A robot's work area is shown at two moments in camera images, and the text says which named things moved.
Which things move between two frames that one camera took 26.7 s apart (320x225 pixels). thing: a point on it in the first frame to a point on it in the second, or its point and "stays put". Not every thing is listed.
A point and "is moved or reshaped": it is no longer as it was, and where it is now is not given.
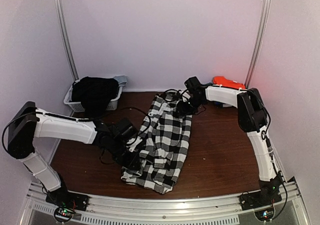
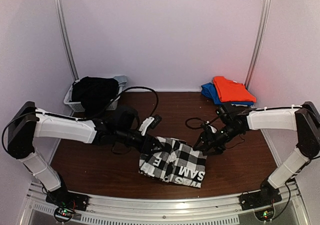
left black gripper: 130,163 to 147,145
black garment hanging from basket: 94,93 stays put
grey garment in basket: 122,80 stays put
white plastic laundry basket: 77,105 stays put
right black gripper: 184,111 to 205,137
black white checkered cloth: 164,147 is moved or reshaped
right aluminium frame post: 262,35 stays put
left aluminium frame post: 59,9 stays put
